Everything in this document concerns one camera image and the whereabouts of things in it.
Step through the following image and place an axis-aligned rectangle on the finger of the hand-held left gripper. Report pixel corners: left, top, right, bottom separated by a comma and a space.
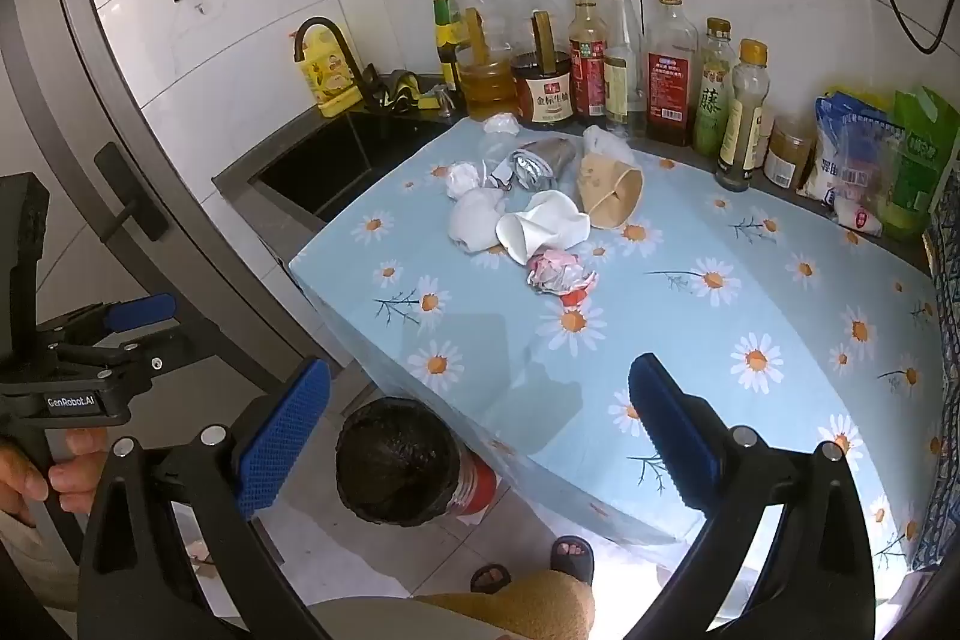
36, 293, 179, 342
54, 331, 197, 395

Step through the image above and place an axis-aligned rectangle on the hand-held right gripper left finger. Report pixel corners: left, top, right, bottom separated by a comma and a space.
77, 356, 335, 640

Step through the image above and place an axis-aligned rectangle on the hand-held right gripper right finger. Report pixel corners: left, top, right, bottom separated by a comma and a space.
627, 352, 891, 640

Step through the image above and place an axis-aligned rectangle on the black-lined red trash bin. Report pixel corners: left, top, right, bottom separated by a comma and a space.
335, 397, 497, 528

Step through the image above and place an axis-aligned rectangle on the white plastic bag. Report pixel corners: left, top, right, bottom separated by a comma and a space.
496, 190, 592, 266
581, 124, 637, 169

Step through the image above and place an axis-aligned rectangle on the crushed brown paper cup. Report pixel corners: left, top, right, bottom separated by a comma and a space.
576, 152, 646, 230

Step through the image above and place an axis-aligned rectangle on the large white tissue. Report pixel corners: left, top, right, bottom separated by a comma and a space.
448, 190, 507, 255

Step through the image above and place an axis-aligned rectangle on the person's left hand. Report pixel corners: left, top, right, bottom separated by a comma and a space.
0, 428, 111, 525

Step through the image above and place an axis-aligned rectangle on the blue daisy print tablecloth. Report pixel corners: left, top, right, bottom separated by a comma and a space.
289, 115, 947, 573

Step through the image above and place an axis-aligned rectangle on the person's right foot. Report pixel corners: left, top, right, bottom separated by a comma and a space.
550, 535, 598, 585

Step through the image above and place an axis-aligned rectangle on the person's foot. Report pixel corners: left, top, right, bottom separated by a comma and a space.
550, 535, 598, 585
470, 563, 513, 594

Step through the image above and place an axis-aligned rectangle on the pink white crumpled wrapper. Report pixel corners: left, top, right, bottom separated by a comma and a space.
526, 248, 599, 298

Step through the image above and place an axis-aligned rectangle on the mustard yellow towel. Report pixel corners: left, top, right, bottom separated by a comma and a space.
416, 569, 597, 640

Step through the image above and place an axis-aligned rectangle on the person's left foot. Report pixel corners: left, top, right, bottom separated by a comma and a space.
470, 563, 513, 594

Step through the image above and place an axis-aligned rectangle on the dark kitchen sink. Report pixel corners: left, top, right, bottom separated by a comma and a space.
247, 111, 451, 223

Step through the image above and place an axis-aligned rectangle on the small white red packet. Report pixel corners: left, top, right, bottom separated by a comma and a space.
834, 196, 886, 236

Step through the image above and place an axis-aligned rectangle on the silver foil wrapper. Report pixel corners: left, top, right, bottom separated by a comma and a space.
501, 137, 578, 195

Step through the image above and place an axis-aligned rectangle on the glass jar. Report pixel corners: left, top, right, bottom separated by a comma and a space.
765, 115, 817, 191

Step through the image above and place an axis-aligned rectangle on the yellow dish soap bottle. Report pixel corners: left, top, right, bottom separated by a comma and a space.
298, 26, 365, 118

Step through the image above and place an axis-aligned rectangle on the pale label seasoning bottle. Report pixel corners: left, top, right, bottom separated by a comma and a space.
715, 38, 773, 193

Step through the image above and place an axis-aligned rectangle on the white blue salt bag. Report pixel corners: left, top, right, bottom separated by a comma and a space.
796, 89, 893, 206

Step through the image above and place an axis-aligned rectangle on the black faucet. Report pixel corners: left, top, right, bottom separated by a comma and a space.
294, 16, 377, 103

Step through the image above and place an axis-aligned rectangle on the green label bottle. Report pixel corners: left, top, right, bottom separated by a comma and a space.
694, 17, 737, 157

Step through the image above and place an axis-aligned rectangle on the clear plastic bag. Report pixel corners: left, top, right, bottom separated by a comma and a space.
836, 111, 905, 215

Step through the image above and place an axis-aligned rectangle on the yellow black cloth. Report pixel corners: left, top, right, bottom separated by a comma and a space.
375, 71, 425, 112

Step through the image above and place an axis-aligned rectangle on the dark vinegar bottle red label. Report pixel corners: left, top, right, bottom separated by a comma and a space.
645, 0, 698, 148

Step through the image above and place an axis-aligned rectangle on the dark soy sauce jug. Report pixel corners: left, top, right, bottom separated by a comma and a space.
510, 0, 577, 130

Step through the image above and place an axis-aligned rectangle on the green plastic bag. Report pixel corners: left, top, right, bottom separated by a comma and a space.
874, 85, 960, 240

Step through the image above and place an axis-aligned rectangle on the clear bottle yellow cap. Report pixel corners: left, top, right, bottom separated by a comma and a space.
604, 0, 647, 135

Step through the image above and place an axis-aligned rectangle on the black-capped red label bottle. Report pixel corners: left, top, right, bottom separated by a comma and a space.
568, 0, 608, 124

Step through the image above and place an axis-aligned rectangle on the clear cooking oil jug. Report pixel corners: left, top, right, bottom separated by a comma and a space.
454, 0, 522, 121

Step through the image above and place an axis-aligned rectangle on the green glass bottle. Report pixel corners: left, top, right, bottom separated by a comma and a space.
429, 0, 464, 88

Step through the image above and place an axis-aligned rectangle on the black door handle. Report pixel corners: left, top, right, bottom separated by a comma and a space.
94, 143, 170, 240

